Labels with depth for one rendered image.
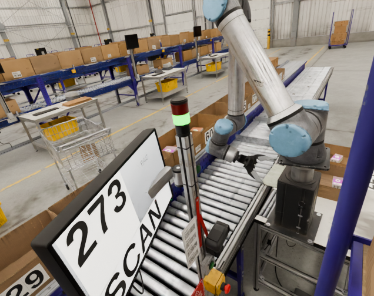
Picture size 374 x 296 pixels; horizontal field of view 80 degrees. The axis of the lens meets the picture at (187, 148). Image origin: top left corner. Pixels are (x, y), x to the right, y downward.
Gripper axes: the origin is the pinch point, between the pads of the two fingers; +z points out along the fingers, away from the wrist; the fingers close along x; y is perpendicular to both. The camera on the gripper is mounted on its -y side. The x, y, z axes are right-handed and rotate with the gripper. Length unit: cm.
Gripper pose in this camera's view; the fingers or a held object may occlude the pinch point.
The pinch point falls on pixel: (270, 171)
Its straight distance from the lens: 125.9
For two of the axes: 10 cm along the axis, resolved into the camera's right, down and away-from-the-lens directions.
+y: 2.1, 0.7, 9.7
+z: 8.9, 4.0, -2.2
